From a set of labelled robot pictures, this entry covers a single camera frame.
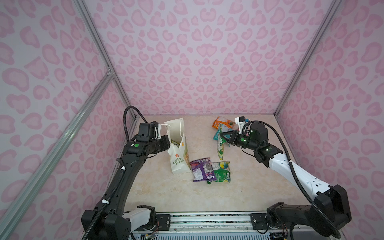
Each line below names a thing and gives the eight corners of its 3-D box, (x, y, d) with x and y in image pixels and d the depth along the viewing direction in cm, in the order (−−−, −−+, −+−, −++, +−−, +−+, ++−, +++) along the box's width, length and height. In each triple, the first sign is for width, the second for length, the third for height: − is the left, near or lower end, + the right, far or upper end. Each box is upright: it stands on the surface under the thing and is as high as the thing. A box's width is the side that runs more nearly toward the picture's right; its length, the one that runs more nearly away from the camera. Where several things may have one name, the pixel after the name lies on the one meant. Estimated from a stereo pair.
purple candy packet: (193, 184, 87) (193, 182, 84) (190, 163, 95) (189, 160, 93) (216, 180, 88) (216, 177, 85) (210, 159, 97) (210, 156, 94)
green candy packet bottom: (207, 184, 87) (207, 182, 84) (206, 163, 95) (206, 161, 93) (231, 184, 87) (232, 182, 84) (228, 163, 95) (229, 161, 93)
